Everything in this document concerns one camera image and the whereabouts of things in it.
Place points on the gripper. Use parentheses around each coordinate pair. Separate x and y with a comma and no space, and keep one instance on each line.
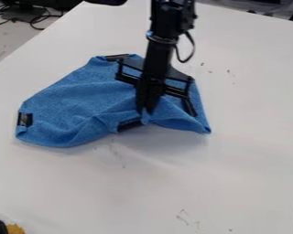
(157,65)

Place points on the blue cloth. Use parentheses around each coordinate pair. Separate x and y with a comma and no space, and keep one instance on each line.
(79,103)

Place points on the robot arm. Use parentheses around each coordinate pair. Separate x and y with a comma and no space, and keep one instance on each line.
(169,18)

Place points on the yellow tool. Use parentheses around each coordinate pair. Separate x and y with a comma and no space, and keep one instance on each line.
(6,228)

